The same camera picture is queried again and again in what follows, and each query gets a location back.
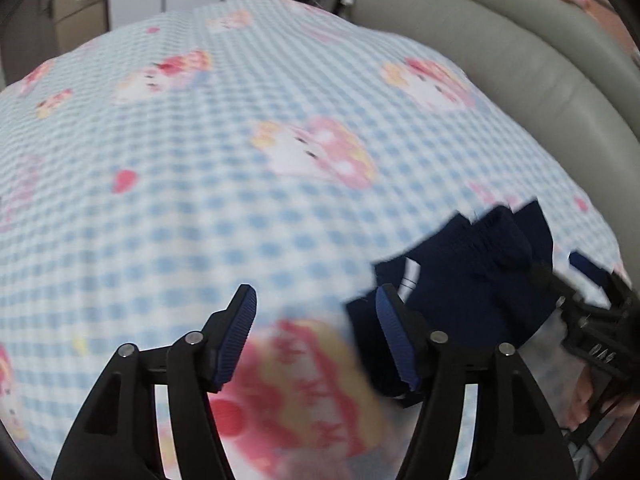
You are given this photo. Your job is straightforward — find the navy white-striped pants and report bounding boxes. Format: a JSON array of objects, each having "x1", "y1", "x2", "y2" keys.
[{"x1": 345, "y1": 240, "x2": 561, "y2": 401}]

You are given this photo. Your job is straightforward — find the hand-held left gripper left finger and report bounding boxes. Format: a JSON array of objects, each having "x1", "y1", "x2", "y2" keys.
[{"x1": 51, "y1": 284, "x2": 258, "y2": 480}]

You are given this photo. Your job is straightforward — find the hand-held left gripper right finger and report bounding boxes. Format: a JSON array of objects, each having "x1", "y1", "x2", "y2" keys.
[{"x1": 375, "y1": 283, "x2": 573, "y2": 480}]

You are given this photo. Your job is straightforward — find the beige cabinet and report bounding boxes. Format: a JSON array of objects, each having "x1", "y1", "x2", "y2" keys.
[{"x1": 50, "y1": 0, "x2": 111, "y2": 53}]

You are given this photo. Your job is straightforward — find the person's right hand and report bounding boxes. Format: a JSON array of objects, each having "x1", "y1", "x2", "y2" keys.
[{"x1": 565, "y1": 360, "x2": 616, "y2": 436}]

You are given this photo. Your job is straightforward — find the blue checked printed blanket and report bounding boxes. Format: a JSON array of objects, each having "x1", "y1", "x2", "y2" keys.
[{"x1": 0, "y1": 0, "x2": 626, "y2": 480}]

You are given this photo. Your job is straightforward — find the grey padded headboard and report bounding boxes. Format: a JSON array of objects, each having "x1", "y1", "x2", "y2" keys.
[{"x1": 352, "y1": 0, "x2": 640, "y2": 281}]

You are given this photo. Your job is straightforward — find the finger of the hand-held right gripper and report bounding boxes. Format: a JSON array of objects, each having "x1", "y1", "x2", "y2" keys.
[
  {"x1": 568, "y1": 251, "x2": 633, "y2": 306},
  {"x1": 527, "y1": 257, "x2": 581, "y2": 311}
]

